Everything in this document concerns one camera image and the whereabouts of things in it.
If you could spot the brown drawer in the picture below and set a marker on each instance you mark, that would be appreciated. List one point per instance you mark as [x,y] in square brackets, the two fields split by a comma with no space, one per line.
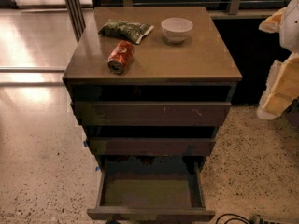
[160,193]
[151,113]
[152,146]

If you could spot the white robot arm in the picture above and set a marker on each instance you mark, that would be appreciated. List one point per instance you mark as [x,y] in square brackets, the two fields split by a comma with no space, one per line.
[282,84]

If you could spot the brown drawer cabinet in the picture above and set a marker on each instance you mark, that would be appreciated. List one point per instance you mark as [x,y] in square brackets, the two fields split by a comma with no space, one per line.
[199,69]

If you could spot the red soda can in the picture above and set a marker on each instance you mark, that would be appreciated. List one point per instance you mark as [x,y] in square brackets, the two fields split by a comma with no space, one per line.
[120,57]

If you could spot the blue tape piece upper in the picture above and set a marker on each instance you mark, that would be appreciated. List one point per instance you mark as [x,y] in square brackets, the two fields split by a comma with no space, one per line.
[85,143]

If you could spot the green chip bag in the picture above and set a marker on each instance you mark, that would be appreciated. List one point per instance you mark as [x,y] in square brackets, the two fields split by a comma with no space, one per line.
[131,31]

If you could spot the white bowl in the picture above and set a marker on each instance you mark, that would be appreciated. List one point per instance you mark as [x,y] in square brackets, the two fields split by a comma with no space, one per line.
[176,30]

